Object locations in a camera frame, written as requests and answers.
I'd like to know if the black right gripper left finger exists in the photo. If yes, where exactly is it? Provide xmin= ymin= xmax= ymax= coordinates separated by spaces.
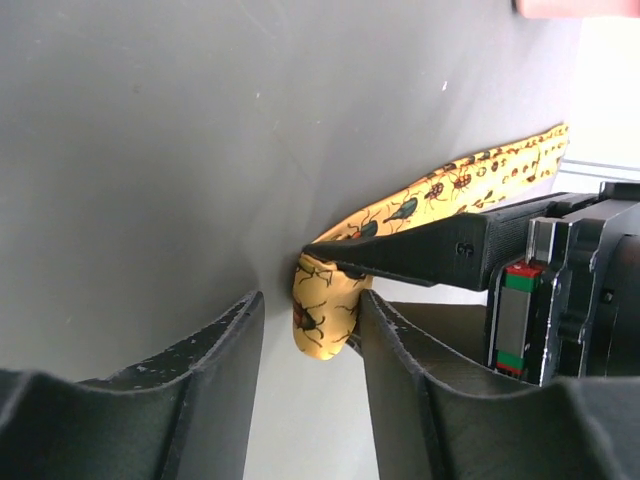
xmin=1 ymin=291 xmax=264 ymax=479

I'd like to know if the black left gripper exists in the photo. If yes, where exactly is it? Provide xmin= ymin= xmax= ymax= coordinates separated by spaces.
xmin=303 ymin=182 xmax=639 ymax=386

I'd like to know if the yellow patterned necktie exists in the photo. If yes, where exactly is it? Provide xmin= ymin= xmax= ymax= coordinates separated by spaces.
xmin=292 ymin=123 xmax=569 ymax=360

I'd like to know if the pink compartment organizer box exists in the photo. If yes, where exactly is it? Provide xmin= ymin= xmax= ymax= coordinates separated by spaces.
xmin=514 ymin=0 xmax=639 ymax=19

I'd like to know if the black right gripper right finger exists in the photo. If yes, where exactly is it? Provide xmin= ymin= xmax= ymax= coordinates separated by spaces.
xmin=358 ymin=288 xmax=640 ymax=480

